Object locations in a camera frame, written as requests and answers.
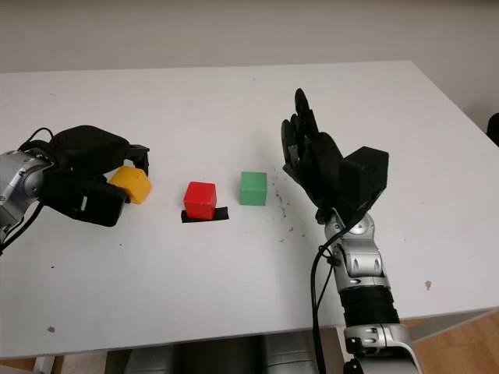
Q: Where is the black chair edge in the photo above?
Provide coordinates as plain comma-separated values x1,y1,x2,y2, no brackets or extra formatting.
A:
486,115,499,148

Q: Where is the red wooden block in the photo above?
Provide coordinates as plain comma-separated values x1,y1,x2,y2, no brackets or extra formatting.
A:
182,181,217,219

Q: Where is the silver right robot leg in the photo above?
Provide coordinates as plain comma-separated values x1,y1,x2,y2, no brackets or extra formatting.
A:
260,334,315,374

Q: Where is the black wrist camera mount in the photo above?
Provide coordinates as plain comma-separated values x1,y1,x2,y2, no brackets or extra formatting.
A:
41,173,126,228
338,146,390,225

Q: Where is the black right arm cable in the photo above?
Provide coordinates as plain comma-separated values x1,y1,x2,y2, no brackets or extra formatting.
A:
310,229,344,374

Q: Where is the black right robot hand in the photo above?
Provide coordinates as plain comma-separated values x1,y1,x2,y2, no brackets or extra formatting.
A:
281,87,346,224

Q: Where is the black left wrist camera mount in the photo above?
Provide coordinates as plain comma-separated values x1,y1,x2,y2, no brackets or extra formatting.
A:
41,173,126,228

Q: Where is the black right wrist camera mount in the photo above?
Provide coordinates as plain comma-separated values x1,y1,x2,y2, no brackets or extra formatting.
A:
338,146,390,225

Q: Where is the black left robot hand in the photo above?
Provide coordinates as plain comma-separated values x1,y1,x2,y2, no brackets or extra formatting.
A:
48,124,151,184

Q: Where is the yellow wooden block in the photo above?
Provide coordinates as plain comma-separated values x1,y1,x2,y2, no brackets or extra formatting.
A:
108,166,152,205

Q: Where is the black tape strip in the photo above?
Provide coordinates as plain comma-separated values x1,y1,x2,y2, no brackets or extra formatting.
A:
180,207,229,224

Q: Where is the green wooden block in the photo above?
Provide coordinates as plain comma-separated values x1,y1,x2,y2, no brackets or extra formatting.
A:
238,171,268,206

